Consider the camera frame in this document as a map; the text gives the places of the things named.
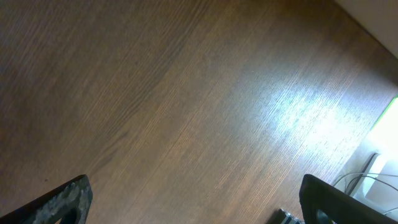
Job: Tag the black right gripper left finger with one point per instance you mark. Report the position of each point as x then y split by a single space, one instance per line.
68 203

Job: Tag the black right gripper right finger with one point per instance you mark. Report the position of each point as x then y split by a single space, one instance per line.
322 203

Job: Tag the white floor power strip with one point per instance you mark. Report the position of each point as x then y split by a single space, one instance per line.
376 185

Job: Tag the aluminium table frame rail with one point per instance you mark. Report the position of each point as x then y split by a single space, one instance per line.
283 217

